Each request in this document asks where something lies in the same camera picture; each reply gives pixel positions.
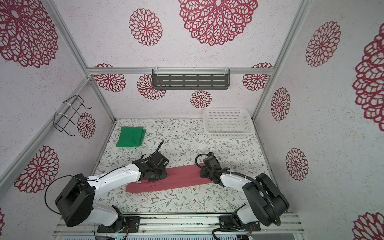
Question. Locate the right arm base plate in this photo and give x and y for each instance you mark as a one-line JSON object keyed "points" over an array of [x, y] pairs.
{"points": [[230, 221]]}

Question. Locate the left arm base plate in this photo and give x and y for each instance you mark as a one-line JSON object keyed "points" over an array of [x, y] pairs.
{"points": [[128, 225]]}

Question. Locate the pink tank top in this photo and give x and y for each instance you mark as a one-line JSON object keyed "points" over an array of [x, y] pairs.
{"points": [[179, 177]]}

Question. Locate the grey slotted wall shelf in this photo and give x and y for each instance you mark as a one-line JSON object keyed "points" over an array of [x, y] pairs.
{"points": [[191, 80]]}

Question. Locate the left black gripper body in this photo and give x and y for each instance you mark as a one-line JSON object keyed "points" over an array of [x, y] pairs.
{"points": [[159, 174]]}

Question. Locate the green tank top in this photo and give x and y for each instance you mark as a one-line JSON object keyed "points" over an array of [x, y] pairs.
{"points": [[131, 137]]}

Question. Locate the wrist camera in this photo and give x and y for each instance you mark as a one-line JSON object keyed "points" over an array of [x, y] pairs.
{"points": [[159, 160], [211, 163]]}

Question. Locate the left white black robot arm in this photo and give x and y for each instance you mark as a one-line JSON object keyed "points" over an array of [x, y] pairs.
{"points": [[76, 202]]}

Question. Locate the black wire wall rack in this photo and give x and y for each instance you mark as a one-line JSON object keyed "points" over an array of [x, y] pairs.
{"points": [[62, 120]]}

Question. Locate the white plastic basket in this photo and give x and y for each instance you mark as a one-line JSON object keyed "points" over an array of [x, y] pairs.
{"points": [[227, 123]]}

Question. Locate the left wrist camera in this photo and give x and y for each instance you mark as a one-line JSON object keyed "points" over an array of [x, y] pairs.
{"points": [[159, 160]]}

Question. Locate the floral table mat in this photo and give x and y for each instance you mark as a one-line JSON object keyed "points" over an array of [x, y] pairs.
{"points": [[181, 141]]}

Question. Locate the aluminium mounting rail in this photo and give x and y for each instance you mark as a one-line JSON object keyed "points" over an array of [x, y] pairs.
{"points": [[203, 223]]}

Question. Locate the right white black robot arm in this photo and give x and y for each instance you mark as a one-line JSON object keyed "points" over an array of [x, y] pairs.
{"points": [[265, 202]]}

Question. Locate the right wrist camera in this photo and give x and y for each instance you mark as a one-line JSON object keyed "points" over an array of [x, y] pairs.
{"points": [[211, 163]]}

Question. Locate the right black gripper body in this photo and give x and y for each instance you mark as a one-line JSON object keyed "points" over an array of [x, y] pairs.
{"points": [[205, 173]]}

